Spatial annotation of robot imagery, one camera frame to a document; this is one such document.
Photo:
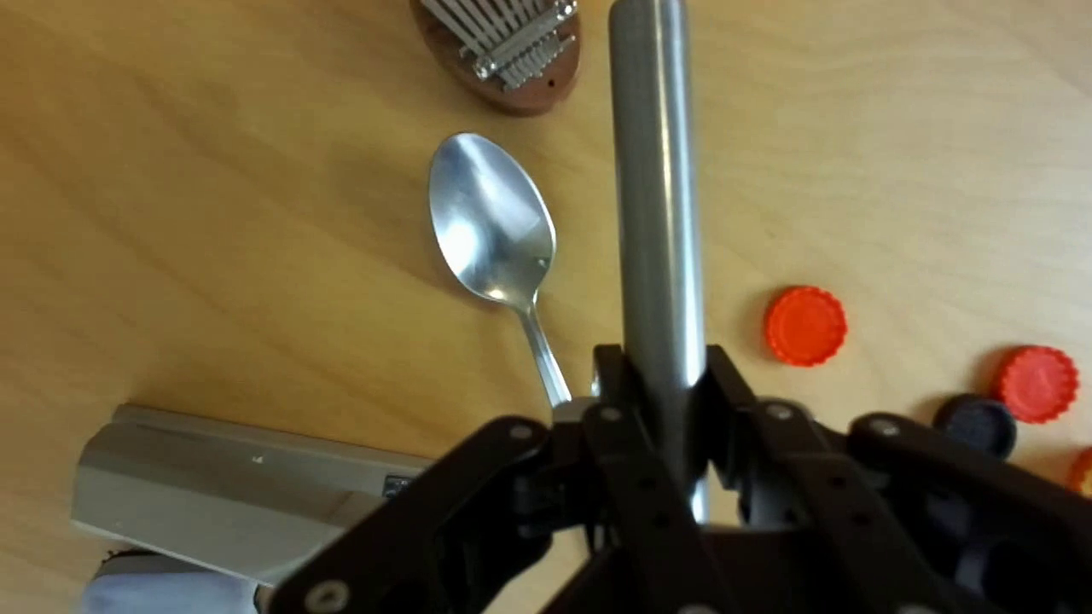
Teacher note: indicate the black plastic cap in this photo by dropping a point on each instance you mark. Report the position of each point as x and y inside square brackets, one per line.
[977, 419]

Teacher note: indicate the grey metal rod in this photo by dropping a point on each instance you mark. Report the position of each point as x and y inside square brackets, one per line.
[659, 225]

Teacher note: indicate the red plastic cap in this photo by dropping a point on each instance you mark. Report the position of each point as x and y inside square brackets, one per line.
[805, 325]
[1039, 383]

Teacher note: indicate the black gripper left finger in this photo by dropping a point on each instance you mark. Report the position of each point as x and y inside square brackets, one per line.
[456, 514]

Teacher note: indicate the grey metal stapler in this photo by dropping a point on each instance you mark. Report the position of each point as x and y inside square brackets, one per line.
[227, 487]

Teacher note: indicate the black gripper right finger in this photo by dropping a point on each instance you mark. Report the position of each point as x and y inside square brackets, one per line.
[910, 500]

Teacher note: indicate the large silver spoon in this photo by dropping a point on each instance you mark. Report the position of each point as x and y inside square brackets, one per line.
[491, 223]

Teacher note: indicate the orange plastic cap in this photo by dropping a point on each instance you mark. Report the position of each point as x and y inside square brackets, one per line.
[1084, 467]

